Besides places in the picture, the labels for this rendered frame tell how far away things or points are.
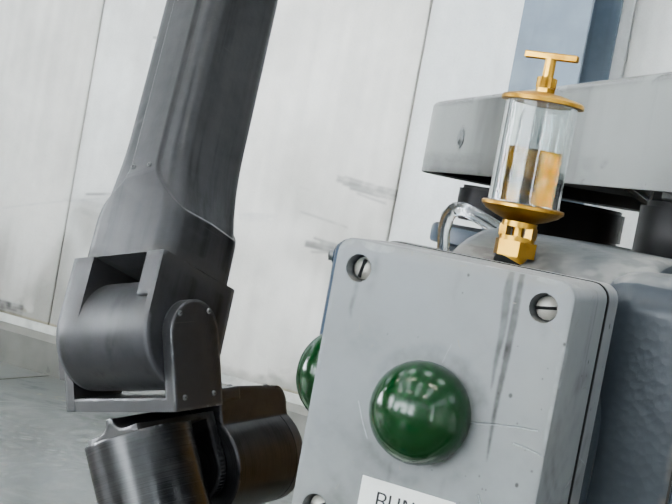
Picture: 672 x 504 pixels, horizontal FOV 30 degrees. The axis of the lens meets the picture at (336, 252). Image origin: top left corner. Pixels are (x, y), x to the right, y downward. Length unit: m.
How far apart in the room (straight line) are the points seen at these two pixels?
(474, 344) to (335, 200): 5.94
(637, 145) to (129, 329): 0.26
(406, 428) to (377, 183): 5.85
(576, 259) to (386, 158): 5.75
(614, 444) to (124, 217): 0.35
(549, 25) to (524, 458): 5.16
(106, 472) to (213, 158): 0.18
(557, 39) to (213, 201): 4.83
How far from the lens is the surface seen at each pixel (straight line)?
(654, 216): 0.52
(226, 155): 0.69
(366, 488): 0.37
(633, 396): 0.40
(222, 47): 0.71
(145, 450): 0.65
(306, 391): 0.39
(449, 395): 0.35
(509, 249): 0.44
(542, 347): 0.35
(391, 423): 0.35
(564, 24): 5.47
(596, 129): 0.60
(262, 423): 0.71
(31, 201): 7.43
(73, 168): 7.25
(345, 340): 0.37
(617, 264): 0.44
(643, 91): 0.56
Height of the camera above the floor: 1.34
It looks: 3 degrees down
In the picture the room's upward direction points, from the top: 10 degrees clockwise
